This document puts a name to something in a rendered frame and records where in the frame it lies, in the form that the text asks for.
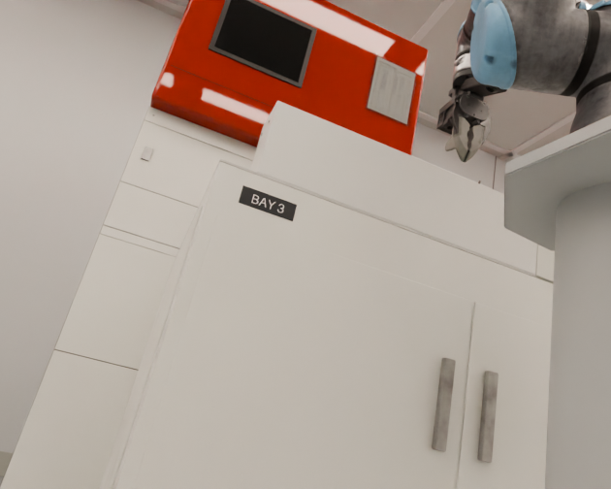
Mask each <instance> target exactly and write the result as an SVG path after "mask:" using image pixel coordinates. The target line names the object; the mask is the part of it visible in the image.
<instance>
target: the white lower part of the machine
mask: <svg viewBox="0 0 611 489"><path fill-rule="evenodd" d="M175 260H176V258H175V257H174V256H171V255H167V254H164V253H161V252H158V251H154V250H151V249H148V248H145V247H142V246H138V245H135V244H130V243H126V242H124V241H121V240H118V239H114V238H111V237H108V236H105V235H102V234H99V236H98V239H97V241H96V244H95V246H94V248H93V250H92V253H91V255H90V258H89V261H88V263H87V266H86V268H85V271H84V273H83V276H82V278H81V281H80V285H79V288H78V290H77V293H76V295H75V298H74V300H73V303H72V305H71V307H70V309H69V312H68V315H67V317H66V320H65V322H64V325H63V327H62V330H61V332H60V335H59V337H58V340H57V343H56V345H55V348H54V350H53V352H52V354H51V357H50V359H49V362H48V366H47V369H46V371H45V374H44V376H43V379H42V381H41V384H40V386H39V389H38V392H37V394H36V397H35V399H34V402H33V404H32V407H31V409H30V411H29V413H28V416H27V419H26V421H25V424H24V426H23V429H22V431H21V434H20V436H19V439H18V441H17V444H16V448H15V451H14V453H13V456H12V458H11V461H10V463H9V466H8V467H7V470H6V473H5V475H4V478H3V480H2V483H1V485H0V489H99V488H100V485H101V482H102V479H103V476H104V473H105V470H106V467H107V464H108V462H109V459H110V456H111V453H112V450H113V445H114V442H115V439H116V436H117V433H118V429H119V426H120V423H121V420H122V417H123V414H124V411H125V409H126V406H127V403H128V400H129V397H130V394H131V391H132V388H133V385H134V382H135V379H136V376H137V373H138V370H139V367H140V364H141V361H142V358H143V355H144V352H145V347H146V344H147V341H148V338H149V335H150V332H151V329H152V326H153V323H154V320H155V317H156V314H157V312H158V309H159V306H160V302H161V299H162V296H163V293H164V290H165V287H166V284H167V281H168V278H169V275H170V272H171V270H172V268H173V266H174V263H175Z"/></svg>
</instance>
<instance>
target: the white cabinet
mask: <svg viewBox="0 0 611 489"><path fill-rule="evenodd" d="M552 307H553V284H552V283H550V282H547V281H544V280H542V279H539V278H536V277H532V276H529V275H526V274H524V273H521V272H518V271H515V270H513V269H510V268H507V267H505V266H502V265H500V264H497V263H495V262H492V261H489V260H487V259H484V258H481V257H478V256H476V255H473V254H470V253H468V252H465V251H462V250H459V249H457V248H455V247H452V246H450V245H447V244H442V243H440V242H437V241H434V240H432V239H429V238H426V237H423V236H421V235H418V234H415V233H412V232H410V231H407V230H404V229H402V228H400V227H397V226H394V225H392V224H389V223H386V222H384V221H381V220H378V219H375V218H373V217H370V216H367V215H365V214H362V213H359V212H355V211H352V210H350V209H348V208H345V207H342V206H339V205H337V204H334V203H331V202H329V201H326V200H323V199H320V198H318V197H315V196H312V195H310V194H307V193H304V192H302V191H300V190H297V189H294V188H292V187H289V186H286V185H283V184H281V183H278V182H275V181H273V180H270V179H265V178H263V177H260V176H257V175H255V174H252V173H249V172H247V171H245V170H242V169H239V168H237V167H234V166H231V165H228V164H226V163H223V162H219V163H218V166H217V168H216V170H215V172H214V174H213V177H212V179H211V181H210V183H209V187H208V189H207V191H206V193H205V195H204V198H203V200H202V202H201V204H200V206H199V208H198V210H197V212H196V214H195V216H194V219H193V221H192V223H191V225H190V227H189V230H188V232H187V234H186V236H185V238H184V241H183V243H182V245H181V247H180V249H179V252H178V254H177V257H176V260H175V263H174V266H173V268H172V270H171V272H170V275H169V278H168V281H167V284H166V287H165V290H164V293H163V296H162V299H161V302H160V306H159V309H158V312H157V314H156V317H155V320H154V323H153V326H152V329H151V332H150V335H149V338H148V341H147V344H146V347H145V352H144V355H143V358H142V361H141V364H140V367H139V370H138V373H137V376H136V379H135V382H134V385H133V388H132V391H131V394H130V397H129V400H128V403H127V406H126V409H125V411H124V414H123V417H122V420H121V423H120V426H119V429H118V433H117V436H116V439H115V442H114V445H113V450H112V453H111V456H110V459H109V462H108V464H107V467H106V470H105V473H104V476H103V479H102V482H101V485H100V488H99V489H545V471H546V447H547V424H548V401H549V377H550V354H551V331H552Z"/></svg>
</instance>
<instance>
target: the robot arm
mask: <svg viewBox="0 0 611 489"><path fill-rule="evenodd" d="M454 65H455V66H454V73H453V88H452V89H451V90H449V94H448V96H450V97H452V98H451V100H450V101H449V102H448V103H447V104H445V105H444V106H443V107H442V108H441V109H440V110H439V115H438V122H437V127H436V129H439V130H441V131H443V132H446V133H448V134H450V135H451V137H450V139H449V140H448V142H447V143H446V145H445V150H446V151H449V150H453V149H455V150H456V151H457V153H458V155H459V157H460V159H461V161H463V162H465V163H466V162H467V161H468V160H469V159H470V158H472V157H473V156H474V154H475V153H476V152H477V150H478V149H480V147H481V146H482V144H483V143H484V142H485V140H486V138H487V137H488V135H489V133H490V130H491V118H490V117H489V107H488V105H487V102H485V101H483V100H484V97H485V96H489V95H494V94H498V93H502V92H506V91H507V89H517V90H524V91H531V92H538V93H546V94H553V95H561V96H568V97H575V98H576V115H575V117H574V119H573V122H572V125H571V128H570V132H569V134H571V133H573V132H575V131H577V130H579V129H582V128H584V127H586V126H588V125H590V124H592V123H595V122H597V121H599V120H601V119H603V118H605V117H607V116H609V115H611V0H610V1H607V2H606V1H605V0H602V1H600V2H598V3H596V4H594V5H592V6H591V7H590V8H589V9H588V10H587V4H586V3H585V2H583V1H581V0H472V1H471V4H470V10H469V12H468V15H467V18H466V20H465V21H464V22H463V23H462V25H461V27H460V31H459V33H458V37H457V50H456V57H455V62H454ZM440 115H441V117H440Z"/></svg>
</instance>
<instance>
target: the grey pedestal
mask: <svg viewBox="0 0 611 489"><path fill-rule="evenodd" d="M504 227H505V229H508V230H510V231H512V232H514V233H516V234H518V235H520V236H522V237H524V238H526V239H528V240H530V241H532V242H534V243H536V244H538V245H541V246H543V247H545V248H547V249H549V250H552V251H555V261H554V284H553V307H552V331H551V354H550V377H549V401H548V424H547V447H546V471H545V489H611V115H609V116H607V117H606V118H604V119H602V120H599V121H597V122H595V123H593V124H591V125H588V126H586V127H584V128H582V129H580V130H577V131H575V132H573V133H571V134H569V135H566V136H564V137H562V138H560V139H558V140H555V141H554V142H552V143H550V144H548V145H546V146H543V147H540V148H538V149H536V150H533V151H531V152H529V153H527V154H525V155H522V156H520V157H518V158H516V159H514V160H511V161H509V162H507V163H506V164H505V170H504Z"/></svg>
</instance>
